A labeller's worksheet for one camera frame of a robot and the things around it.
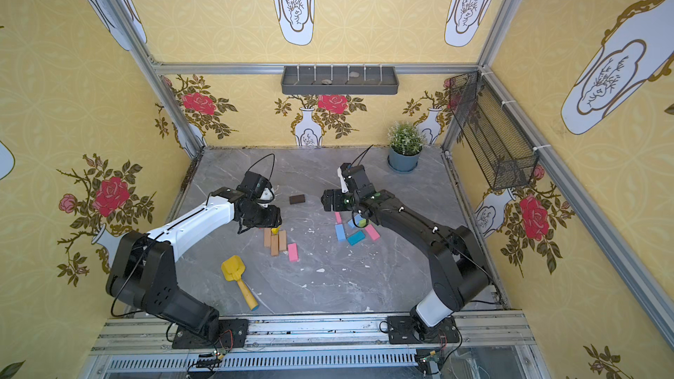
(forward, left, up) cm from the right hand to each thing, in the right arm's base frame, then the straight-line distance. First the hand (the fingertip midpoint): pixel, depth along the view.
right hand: (331, 201), depth 87 cm
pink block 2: (0, -2, -11) cm, 11 cm away
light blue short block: (-1, -7, -12) cm, 14 cm away
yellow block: (-6, +20, -11) cm, 24 cm away
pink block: (-13, +13, -13) cm, 22 cm away
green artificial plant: (+27, -27, +3) cm, 38 cm away
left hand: (-5, +18, -6) cm, 20 cm away
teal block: (-7, -9, -13) cm, 17 cm away
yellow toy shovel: (-20, +31, -11) cm, 39 cm away
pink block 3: (-5, -14, -12) cm, 19 cm away
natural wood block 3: (-9, +17, -12) cm, 22 cm away
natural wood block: (-8, +23, -12) cm, 27 cm away
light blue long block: (-6, -3, -12) cm, 14 cm away
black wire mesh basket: (+13, -55, +11) cm, 58 cm away
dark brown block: (+9, +15, -13) cm, 22 cm away
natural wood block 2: (-11, +19, -12) cm, 25 cm away
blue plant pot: (+23, -28, -6) cm, 37 cm away
